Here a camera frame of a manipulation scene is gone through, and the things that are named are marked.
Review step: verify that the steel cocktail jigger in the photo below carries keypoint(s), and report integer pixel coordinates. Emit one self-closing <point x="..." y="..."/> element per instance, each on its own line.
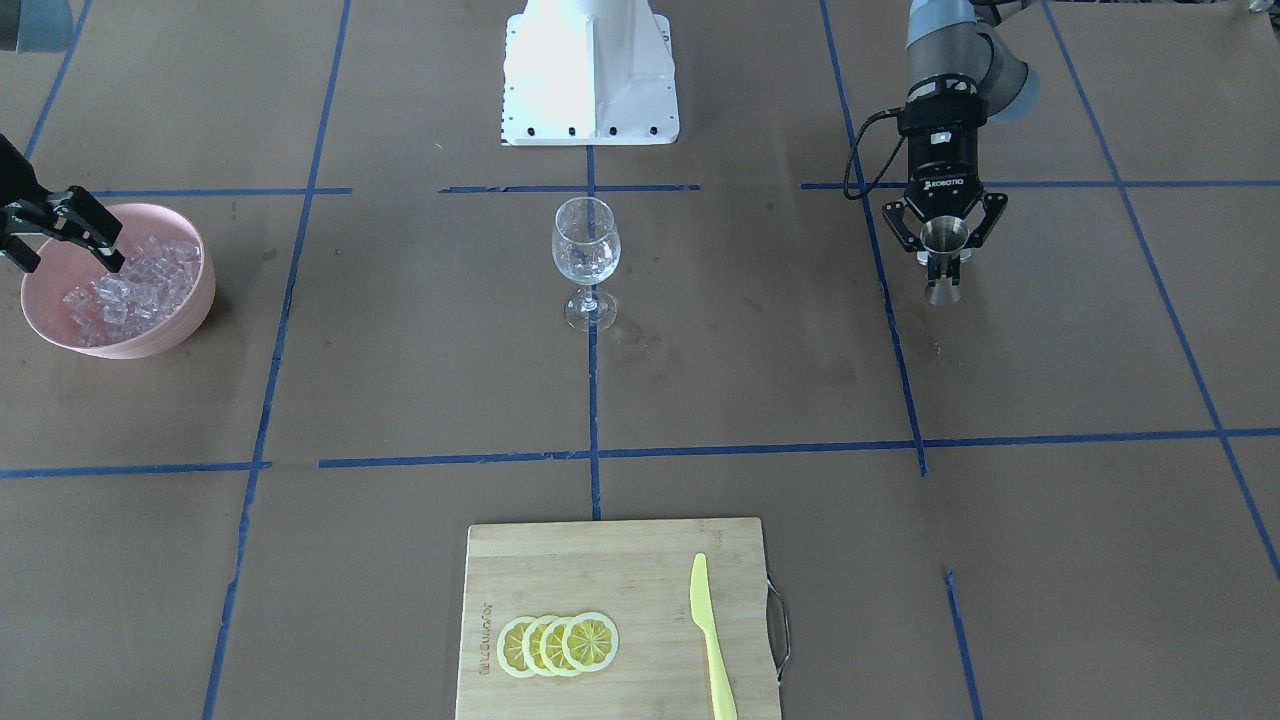
<point x="944" y="239"/>

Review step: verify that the clear ice cubes pile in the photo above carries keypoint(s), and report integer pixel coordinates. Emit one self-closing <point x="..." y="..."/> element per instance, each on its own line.
<point x="154" y="281"/>

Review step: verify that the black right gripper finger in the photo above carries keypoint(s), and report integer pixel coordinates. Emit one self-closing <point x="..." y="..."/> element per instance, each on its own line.
<point x="16" y="250"/>
<point x="82" y="219"/>

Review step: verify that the lemon slice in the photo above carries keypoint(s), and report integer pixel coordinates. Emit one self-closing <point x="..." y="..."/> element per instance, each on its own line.
<point x="511" y="658"/>
<point x="551" y="647"/>
<point x="531" y="645"/>
<point x="590" y="642"/>

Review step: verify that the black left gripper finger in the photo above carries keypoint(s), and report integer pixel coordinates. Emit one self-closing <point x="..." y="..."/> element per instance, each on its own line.
<point x="904" y="223"/>
<point x="978" y="212"/>

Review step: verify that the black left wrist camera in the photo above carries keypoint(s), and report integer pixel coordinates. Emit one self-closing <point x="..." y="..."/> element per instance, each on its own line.
<point x="949" y="112"/>

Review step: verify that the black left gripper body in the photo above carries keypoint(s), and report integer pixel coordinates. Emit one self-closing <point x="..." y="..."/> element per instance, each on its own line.
<point x="942" y="172"/>

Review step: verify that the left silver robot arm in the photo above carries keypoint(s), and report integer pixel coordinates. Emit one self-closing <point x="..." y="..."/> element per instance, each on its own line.
<point x="963" y="76"/>

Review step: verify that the pink bowl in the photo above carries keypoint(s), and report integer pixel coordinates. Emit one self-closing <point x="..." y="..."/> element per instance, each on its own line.
<point x="64" y="266"/>

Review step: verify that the yellow plastic knife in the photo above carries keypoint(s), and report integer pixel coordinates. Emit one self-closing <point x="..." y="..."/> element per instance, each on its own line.
<point x="702" y="613"/>

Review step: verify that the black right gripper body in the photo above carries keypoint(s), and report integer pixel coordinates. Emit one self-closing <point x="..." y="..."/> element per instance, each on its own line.
<point x="52" y="215"/>

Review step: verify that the bamboo cutting board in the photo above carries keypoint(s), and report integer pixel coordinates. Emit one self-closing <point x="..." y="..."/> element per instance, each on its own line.
<point x="637" y="573"/>

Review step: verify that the clear wine glass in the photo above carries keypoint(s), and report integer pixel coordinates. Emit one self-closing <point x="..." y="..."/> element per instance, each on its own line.
<point x="586" y="249"/>

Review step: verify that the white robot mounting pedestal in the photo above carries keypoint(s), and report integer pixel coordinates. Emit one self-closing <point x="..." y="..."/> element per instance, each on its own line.
<point x="579" y="73"/>

